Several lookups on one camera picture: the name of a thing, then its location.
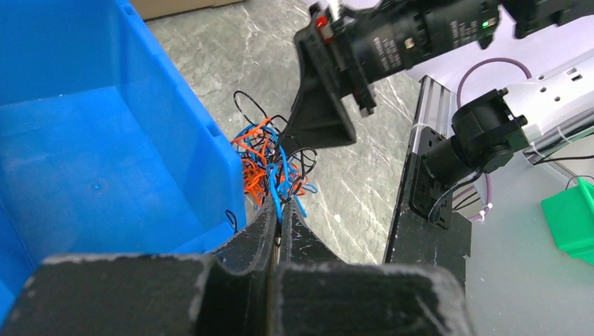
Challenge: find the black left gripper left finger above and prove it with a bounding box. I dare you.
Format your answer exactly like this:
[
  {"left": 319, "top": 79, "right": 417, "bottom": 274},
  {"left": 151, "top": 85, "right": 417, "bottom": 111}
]
[{"left": 1, "top": 200, "right": 277, "bottom": 335}]

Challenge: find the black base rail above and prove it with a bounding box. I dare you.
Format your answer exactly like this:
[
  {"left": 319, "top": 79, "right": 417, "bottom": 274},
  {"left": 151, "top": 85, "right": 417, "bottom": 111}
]
[{"left": 383, "top": 76, "right": 471, "bottom": 284}]

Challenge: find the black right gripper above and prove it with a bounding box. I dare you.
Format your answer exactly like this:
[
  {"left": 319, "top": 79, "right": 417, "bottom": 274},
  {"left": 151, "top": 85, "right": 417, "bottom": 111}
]
[{"left": 280, "top": 1, "right": 500, "bottom": 154}]

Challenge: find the green plastic bin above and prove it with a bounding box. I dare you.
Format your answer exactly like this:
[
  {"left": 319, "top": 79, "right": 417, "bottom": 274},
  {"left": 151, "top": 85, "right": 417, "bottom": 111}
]
[{"left": 541, "top": 178, "right": 593, "bottom": 265}]

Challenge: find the blue two-compartment plastic bin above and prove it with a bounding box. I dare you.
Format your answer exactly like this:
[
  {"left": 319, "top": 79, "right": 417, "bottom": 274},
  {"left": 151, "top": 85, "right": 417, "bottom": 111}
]
[{"left": 1, "top": 1, "right": 247, "bottom": 316}]

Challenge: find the tan plastic toolbox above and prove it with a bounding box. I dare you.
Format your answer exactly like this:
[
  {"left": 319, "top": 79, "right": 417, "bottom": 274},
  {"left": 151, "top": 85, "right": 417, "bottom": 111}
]
[{"left": 130, "top": 0, "right": 242, "bottom": 20}]

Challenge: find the cable bundle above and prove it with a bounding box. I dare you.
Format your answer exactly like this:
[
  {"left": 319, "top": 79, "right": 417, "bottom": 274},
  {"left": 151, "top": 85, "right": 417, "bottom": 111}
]
[{"left": 225, "top": 90, "right": 320, "bottom": 233}]

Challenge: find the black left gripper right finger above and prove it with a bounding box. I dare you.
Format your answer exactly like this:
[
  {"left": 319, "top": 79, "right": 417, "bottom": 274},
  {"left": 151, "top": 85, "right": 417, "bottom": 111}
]
[{"left": 271, "top": 202, "right": 474, "bottom": 335}]

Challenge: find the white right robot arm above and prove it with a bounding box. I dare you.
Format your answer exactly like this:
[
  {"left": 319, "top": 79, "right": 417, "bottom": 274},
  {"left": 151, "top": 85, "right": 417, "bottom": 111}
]
[{"left": 282, "top": 1, "right": 593, "bottom": 227}]

